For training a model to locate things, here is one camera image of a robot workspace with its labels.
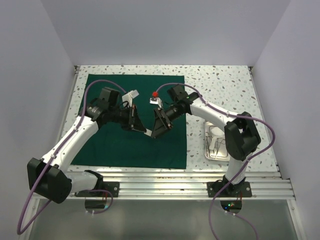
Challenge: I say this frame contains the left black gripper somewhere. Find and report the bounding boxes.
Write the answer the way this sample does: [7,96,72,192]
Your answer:
[108,103,147,132]

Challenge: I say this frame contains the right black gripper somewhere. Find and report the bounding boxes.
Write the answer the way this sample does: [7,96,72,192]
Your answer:
[151,103,182,139]

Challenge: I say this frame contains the white packet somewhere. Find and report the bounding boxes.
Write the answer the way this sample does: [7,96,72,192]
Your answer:
[208,136,218,151]
[144,129,152,137]

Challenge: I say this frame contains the steel forceps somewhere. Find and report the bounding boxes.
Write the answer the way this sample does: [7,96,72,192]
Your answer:
[213,138,228,157]

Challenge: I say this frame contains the steel surgical scissors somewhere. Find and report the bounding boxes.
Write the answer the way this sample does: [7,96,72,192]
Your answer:
[205,132,212,155]

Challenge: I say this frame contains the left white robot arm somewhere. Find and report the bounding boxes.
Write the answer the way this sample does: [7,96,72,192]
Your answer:
[27,87,147,204]

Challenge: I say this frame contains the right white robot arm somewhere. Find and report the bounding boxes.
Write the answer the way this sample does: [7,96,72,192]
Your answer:
[149,84,261,197]

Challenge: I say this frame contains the green surgical cloth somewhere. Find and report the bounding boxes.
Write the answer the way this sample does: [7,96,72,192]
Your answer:
[72,74,187,169]

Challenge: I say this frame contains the stainless steel tray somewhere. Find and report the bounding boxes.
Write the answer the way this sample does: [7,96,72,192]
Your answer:
[204,121,230,162]

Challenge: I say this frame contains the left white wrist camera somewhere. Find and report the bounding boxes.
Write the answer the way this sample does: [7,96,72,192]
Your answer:
[122,89,139,107]

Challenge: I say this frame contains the right wrist camera red cap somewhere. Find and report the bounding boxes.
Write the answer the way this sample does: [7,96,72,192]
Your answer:
[149,91,163,108]

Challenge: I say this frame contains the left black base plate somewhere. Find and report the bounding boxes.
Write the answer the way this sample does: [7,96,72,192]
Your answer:
[74,181,120,198]

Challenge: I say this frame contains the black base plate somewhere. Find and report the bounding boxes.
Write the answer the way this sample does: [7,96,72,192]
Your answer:
[74,181,120,198]
[206,179,253,198]

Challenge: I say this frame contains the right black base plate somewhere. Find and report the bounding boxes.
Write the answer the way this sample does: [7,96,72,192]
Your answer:
[206,179,253,198]

